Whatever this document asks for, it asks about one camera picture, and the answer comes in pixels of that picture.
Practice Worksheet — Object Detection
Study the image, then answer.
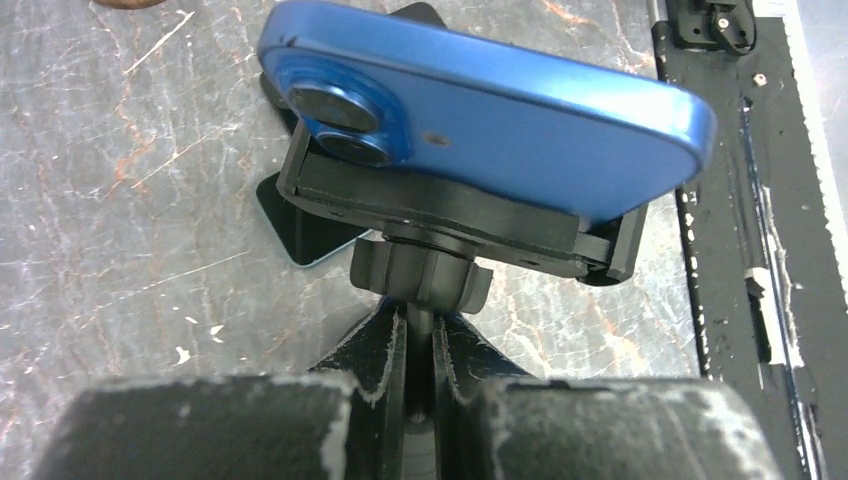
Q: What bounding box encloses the dark blue edged phone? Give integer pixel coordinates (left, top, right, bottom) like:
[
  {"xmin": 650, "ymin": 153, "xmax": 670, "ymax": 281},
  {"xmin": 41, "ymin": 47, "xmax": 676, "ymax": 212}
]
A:
[{"xmin": 256, "ymin": 1, "xmax": 717, "ymax": 226}]

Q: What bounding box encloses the black phone stand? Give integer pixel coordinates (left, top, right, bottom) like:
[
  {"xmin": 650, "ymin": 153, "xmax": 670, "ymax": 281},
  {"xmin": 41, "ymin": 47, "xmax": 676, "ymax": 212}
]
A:
[{"xmin": 276, "ymin": 126, "xmax": 646, "ymax": 423}]

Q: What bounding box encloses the dark grey phone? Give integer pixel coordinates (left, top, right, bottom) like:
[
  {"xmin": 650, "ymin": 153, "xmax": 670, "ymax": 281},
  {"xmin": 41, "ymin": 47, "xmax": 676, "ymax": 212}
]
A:
[{"xmin": 258, "ymin": 1, "xmax": 448, "ymax": 137}]

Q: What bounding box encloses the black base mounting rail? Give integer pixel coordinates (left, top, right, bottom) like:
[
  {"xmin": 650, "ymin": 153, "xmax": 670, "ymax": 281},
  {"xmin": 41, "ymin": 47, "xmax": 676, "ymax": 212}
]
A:
[{"xmin": 649, "ymin": 1, "xmax": 847, "ymax": 479}]

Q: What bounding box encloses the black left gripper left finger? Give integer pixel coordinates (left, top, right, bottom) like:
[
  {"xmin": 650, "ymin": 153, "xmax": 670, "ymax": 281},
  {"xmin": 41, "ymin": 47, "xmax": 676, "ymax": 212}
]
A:
[{"xmin": 33, "ymin": 300, "xmax": 407, "ymax": 479}]

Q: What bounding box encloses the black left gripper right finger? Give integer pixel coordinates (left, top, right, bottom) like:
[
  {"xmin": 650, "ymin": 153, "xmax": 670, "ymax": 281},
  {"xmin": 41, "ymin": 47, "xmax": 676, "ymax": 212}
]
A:
[{"xmin": 432, "ymin": 314, "xmax": 782, "ymax": 479}]

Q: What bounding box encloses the black flat phone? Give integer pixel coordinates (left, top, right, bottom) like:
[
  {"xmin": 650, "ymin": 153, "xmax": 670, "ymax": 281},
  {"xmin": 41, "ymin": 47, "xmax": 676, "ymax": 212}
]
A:
[{"xmin": 256, "ymin": 172, "xmax": 370, "ymax": 268}]

